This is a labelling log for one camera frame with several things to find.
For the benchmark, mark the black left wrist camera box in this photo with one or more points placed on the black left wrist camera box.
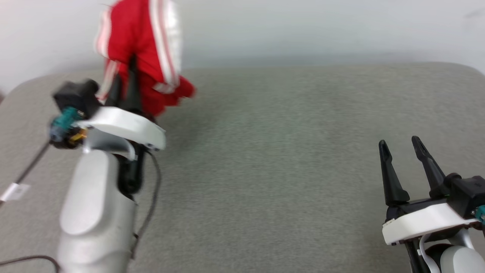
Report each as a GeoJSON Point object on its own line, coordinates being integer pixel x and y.
{"type": "Point", "coordinates": [75, 100]}

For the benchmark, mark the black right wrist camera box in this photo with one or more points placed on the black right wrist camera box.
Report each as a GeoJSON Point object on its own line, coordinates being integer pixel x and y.
{"type": "Point", "coordinates": [468, 193]}

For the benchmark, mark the red white basketball jersey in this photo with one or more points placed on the red white basketball jersey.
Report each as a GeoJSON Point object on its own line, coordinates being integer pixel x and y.
{"type": "Point", "coordinates": [130, 34]}

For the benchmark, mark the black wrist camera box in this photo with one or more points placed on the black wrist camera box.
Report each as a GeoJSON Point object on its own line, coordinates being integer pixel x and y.
{"type": "Point", "coordinates": [75, 100]}
{"type": "Point", "coordinates": [468, 193]}

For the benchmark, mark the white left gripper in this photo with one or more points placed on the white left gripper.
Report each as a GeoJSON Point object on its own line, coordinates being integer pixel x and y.
{"type": "Point", "coordinates": [125, 123]}

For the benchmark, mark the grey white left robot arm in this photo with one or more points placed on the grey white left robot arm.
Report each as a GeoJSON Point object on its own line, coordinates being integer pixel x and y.
{"type": "Point", "coordinates": [94, 212]}

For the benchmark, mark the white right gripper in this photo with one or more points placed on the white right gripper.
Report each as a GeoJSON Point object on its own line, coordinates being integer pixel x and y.
{"type": "Point", "coordinates": [420, 220]}

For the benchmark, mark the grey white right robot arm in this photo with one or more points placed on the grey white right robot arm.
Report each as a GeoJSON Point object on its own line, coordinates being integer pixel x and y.
{"type": "Point", "coordinates": [454, 258]}

